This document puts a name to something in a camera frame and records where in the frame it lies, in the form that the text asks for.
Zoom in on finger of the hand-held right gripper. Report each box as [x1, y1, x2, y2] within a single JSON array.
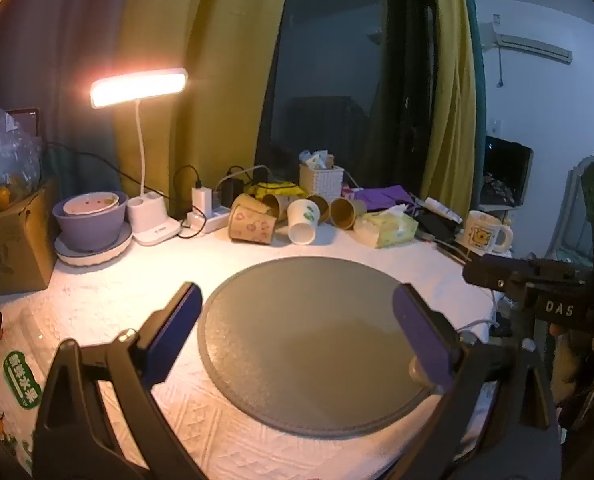
[[462, 254, 534, 292]]

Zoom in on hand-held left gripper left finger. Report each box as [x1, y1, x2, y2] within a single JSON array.
[[32, 282, 209, 480]]

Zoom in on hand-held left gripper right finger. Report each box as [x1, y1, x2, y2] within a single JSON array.
[[387, 283, 564, 480]]

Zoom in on patterned brown paper cup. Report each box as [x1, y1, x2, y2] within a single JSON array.
[[227, 194, 278, 246]]

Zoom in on plain brown paper cup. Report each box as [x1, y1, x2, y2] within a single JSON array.
[[307, 194, 331, 224], [261, 193, 291, 222], [329, 197, 368, 231]]

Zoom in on white paper cup green print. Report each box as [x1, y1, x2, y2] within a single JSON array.
[[286, 198, 321, 246]]

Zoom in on person's right hand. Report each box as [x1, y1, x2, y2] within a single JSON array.
[[548, 322, 594, 403]]

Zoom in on white mug with yellow bear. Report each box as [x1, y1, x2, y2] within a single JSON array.
[[464, 210, 514, 254]]

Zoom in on white tube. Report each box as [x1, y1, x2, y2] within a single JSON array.
[[423, 197, 464, 222]]

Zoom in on white ribbed plate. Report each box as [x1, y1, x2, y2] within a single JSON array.
[[54, 222, 134, 267]]

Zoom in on yellow-green tissue pack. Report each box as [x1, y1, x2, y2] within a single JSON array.
[[353, 205, 419, 249]]

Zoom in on white desk lamp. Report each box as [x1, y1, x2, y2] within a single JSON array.
[[90, 67, 189, 247]]

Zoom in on round grey mat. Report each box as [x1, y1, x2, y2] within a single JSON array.
[[197, 256, 464, 437]]

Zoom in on white power strip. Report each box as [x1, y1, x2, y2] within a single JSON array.
[[179, 204, 239, 239]]

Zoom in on purple bowl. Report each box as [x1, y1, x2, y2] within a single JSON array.
[[52, 190, 129, 253]]

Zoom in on purple cloth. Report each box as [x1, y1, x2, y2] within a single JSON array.
[[351, 184, 414, 212]]

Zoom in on white charger plug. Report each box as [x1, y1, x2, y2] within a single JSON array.
[[191, 186, 214, 216]]

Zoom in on pink bowl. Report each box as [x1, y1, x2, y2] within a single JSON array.
[[63, 191, 120, 216]]

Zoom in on black power adapter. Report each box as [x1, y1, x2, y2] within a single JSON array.
[[221, 177, 246, 206]]

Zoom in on fruit printed plastic bag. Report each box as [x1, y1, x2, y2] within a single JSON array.
[[0, 347, 45, 476]]

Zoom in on yellow snack packet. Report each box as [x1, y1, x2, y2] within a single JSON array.
[[253, 182, 308, 201]]

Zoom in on white woven basket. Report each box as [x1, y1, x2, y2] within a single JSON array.
[[298, 162, 346, 204]]

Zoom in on cardboard box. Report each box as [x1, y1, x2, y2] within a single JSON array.
[[0, 178, 60, 297]]

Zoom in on yellow curtain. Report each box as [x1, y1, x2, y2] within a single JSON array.
[[419, 0, 488, 221], [113, 0, 298, 221]]

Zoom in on packets in basket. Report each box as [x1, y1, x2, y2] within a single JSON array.
[[298, 149, 336, 169]]

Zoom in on white air conditioner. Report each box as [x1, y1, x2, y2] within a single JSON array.
[[478, 21, 574, 65]]

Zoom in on clear plastic bag with fruit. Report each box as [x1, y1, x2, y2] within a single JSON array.
[[0, 90, 46, 218]]

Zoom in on dark window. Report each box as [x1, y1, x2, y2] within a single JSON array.
[[253, 0, 442, 197]]

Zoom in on grey-blue curtain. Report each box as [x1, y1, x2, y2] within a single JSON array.
[[0, 0, 145, 211]]

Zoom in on white cable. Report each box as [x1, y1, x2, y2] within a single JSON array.
[[456, 316, 500, 335]]

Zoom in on black cable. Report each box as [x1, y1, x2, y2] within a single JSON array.
[[44, 141, 200, 221]]

